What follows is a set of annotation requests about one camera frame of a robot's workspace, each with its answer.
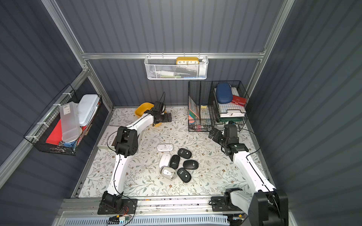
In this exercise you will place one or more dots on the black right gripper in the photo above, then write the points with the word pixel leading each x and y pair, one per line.
pixel 216 135

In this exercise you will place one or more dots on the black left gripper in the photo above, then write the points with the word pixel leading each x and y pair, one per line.
pixel 163 115

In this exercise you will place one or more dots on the yellow plastic storage box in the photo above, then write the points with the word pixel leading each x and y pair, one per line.
pixel 142 111

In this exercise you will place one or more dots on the black mouse with flower sticker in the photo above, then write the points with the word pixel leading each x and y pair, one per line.
pixel 190 164

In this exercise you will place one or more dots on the black upside-down mouse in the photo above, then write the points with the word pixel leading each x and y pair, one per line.
pixel 184 153

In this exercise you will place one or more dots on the black Lecoo mouse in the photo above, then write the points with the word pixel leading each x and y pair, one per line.
pixel 184 175

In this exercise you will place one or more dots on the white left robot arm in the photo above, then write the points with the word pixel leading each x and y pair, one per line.
pixel 126 146

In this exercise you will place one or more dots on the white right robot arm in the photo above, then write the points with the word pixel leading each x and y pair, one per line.
pixel 267 206

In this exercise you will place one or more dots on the white upside-down mouse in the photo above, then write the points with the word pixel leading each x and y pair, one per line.
pixel 165 147

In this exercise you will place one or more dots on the red small box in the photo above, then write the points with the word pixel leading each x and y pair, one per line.
pixel 239 100

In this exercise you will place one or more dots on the black mouse beside white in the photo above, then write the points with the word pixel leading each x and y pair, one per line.
pixel 174 161

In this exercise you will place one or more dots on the grey white mouse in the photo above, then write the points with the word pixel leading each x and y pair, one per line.
pixel 168 172

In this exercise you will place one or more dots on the green notebook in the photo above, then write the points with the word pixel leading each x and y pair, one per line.
pixel 228 119

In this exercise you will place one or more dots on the white paper stack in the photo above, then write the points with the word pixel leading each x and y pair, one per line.
pixel 230 110

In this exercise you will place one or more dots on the pink folder in organizer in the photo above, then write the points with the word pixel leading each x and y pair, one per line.
pixel 193 111

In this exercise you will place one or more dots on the blue glasses case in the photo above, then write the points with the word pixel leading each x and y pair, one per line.
pixel 224 93

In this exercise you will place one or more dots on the white interior design book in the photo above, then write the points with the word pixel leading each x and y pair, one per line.
pixel 108 138

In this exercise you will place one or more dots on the floral table mat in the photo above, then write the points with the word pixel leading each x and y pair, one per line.
pixel 215 173

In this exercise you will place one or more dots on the yellow clock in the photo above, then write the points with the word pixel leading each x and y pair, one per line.
pixel 187 60

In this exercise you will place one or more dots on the white plastic case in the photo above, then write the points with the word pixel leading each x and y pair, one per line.
pixel 86 107

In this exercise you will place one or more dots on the translucent plastic case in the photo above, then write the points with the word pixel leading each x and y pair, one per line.
pixel 71 129

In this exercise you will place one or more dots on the red folder in basket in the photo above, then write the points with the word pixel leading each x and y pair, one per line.
pixel 56 135

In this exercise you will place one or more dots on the black wire desk organizer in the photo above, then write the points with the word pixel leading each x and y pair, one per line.
pixel 204 95

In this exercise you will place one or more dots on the white mesh wall basket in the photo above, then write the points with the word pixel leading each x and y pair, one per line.
pixel 165 68

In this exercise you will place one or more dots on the black wire wall basket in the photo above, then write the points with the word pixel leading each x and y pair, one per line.
pixel 38 135

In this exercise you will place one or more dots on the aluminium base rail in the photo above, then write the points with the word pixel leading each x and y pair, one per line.
pixel 146 206

